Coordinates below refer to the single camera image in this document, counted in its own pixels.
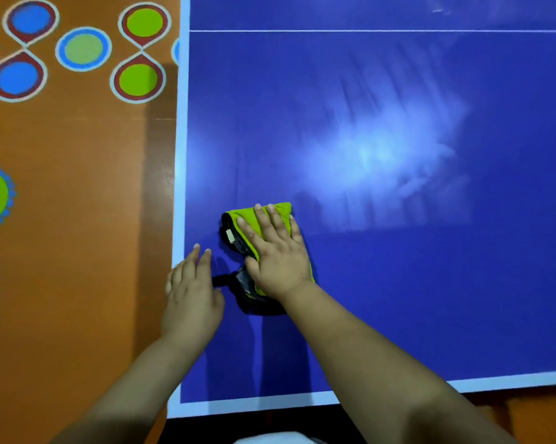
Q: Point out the person's right forearm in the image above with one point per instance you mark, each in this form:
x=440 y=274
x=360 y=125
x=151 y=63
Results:
x=379 y=369

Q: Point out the person's left thumb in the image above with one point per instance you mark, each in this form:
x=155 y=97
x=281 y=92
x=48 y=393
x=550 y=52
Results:
x=218 y=302

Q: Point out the person's right thumb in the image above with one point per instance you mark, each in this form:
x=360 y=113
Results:
x=254 y=271

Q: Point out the person's right little finger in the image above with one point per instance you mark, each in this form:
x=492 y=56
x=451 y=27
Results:
x=295 y=229

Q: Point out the person's right hand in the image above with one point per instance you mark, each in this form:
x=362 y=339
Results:
x=278 y=265

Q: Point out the person's left hand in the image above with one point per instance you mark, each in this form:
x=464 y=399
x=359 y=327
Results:
x=192 y=305

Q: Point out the person's left forearm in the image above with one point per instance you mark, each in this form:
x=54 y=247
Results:
x=130 y=393

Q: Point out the green and black cleaning cloth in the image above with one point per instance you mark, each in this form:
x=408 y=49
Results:
x=245 y=254

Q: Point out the person's left little finger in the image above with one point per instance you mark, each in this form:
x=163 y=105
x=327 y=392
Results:
x=168 y=284

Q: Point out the person's right middle finger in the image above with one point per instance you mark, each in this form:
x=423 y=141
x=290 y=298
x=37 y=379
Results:
x=265 y=222

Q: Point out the person's white shirt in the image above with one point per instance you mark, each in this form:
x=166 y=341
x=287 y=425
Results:
x=278 y=439

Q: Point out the person's left middle finger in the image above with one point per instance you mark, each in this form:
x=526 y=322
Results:
x=191 y=262

